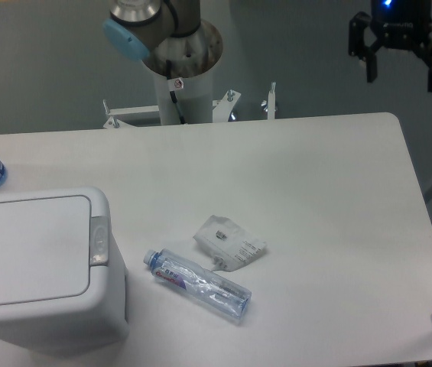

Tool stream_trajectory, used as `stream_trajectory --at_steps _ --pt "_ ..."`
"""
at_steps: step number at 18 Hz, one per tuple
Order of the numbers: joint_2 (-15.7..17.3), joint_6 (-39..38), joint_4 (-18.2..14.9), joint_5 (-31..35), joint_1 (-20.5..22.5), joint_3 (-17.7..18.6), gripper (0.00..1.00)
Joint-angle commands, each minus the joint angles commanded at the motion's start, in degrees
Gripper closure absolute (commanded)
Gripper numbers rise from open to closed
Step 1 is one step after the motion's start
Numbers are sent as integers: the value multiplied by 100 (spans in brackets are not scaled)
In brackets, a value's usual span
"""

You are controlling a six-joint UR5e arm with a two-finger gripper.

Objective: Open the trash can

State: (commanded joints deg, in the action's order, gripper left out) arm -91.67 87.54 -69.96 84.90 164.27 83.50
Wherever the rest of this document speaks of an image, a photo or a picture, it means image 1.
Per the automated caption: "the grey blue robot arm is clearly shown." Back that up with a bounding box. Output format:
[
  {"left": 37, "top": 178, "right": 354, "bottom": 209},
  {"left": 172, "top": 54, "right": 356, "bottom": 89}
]
[{"left": 102, "top": 1, "right": 432, "bottom": 92}]

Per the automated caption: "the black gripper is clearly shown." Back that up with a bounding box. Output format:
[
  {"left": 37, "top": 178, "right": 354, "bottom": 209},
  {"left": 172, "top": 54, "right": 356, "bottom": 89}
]
[{"left": 348, "top": 0, "right": 432, "bottom": 93}]

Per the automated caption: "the clear plastic packaging bag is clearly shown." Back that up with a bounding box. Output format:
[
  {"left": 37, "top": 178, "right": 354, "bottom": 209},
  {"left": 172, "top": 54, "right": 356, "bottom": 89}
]
[{"left": 193, "top": 215, "right": 267, "bottom": 272}]

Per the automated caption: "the clear empty water bottle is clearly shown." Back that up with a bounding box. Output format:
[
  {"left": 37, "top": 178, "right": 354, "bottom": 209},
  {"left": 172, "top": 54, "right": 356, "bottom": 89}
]
[{"left": 143, "top": 248, "right": 252, "bottom": 320}]

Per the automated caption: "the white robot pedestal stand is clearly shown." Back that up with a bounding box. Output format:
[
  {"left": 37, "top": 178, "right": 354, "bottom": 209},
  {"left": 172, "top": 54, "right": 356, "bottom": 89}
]
[{"left": 102, "top": 70, "right": 280, "bottom": 130}]

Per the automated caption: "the white plastic trash can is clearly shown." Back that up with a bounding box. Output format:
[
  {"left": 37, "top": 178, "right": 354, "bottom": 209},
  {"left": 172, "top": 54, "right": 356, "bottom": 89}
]
[{"left": 0, "top": 187, "right": 129, "bottom": 353}]

